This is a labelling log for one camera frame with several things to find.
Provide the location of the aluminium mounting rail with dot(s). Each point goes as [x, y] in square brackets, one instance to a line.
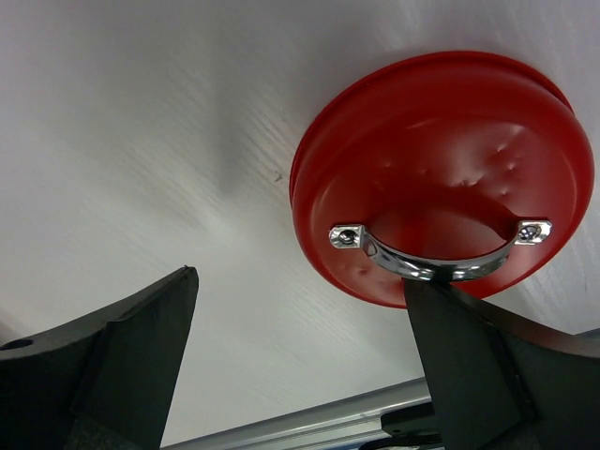
[343, 423]

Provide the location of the red round lid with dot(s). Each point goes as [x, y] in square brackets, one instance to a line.
[441, 156]

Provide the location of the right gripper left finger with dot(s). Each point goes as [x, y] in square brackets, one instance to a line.
[103, 381]

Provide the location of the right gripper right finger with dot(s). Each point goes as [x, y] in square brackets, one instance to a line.
[500, 381]

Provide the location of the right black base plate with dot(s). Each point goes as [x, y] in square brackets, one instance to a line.
[414, 427]

